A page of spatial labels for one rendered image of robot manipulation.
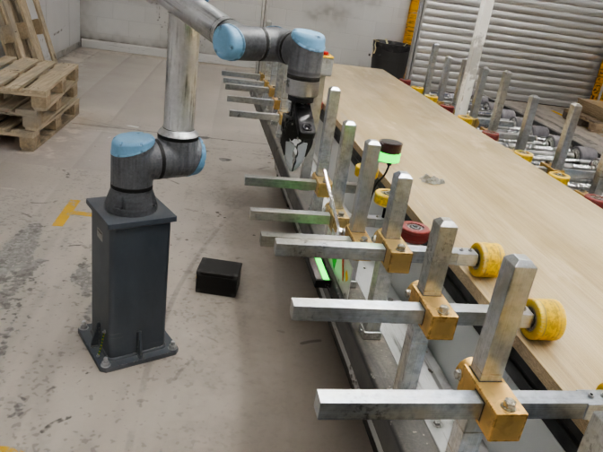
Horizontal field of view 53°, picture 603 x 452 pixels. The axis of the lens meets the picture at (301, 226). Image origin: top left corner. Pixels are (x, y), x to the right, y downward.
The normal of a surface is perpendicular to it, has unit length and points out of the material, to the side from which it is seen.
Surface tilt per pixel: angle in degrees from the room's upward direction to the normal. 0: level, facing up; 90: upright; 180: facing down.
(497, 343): 90
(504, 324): 90
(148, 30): 90
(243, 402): 0
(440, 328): 90
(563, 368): 0
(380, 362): 0
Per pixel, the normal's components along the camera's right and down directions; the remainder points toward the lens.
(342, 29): 0.08, 0.40
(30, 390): 0.14, -0.91
